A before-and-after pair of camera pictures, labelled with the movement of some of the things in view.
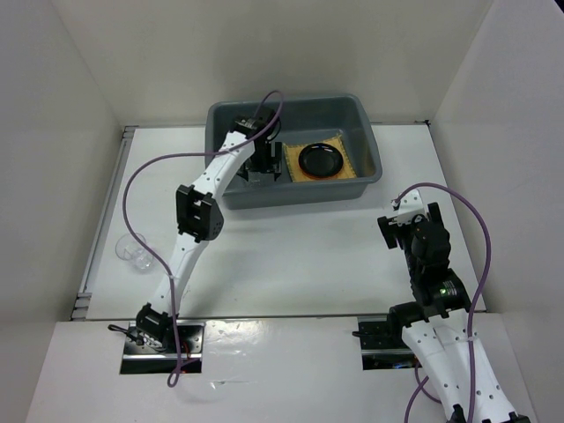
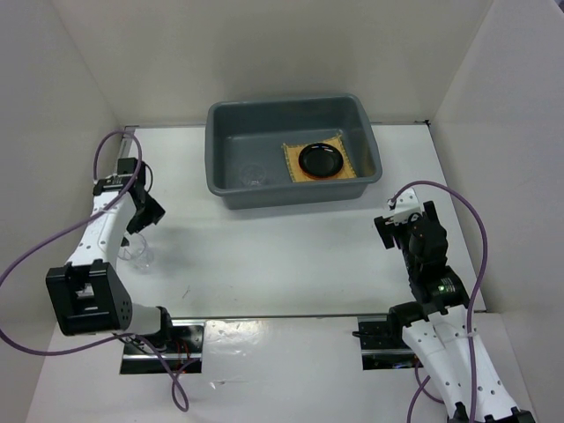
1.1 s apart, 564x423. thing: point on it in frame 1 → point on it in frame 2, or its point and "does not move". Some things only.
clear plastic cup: x=128 y=247 does not move
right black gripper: x=391 y=232 does not move
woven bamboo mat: x=293 y=149 does not move
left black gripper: x=270 y=165 → x=153 y=211
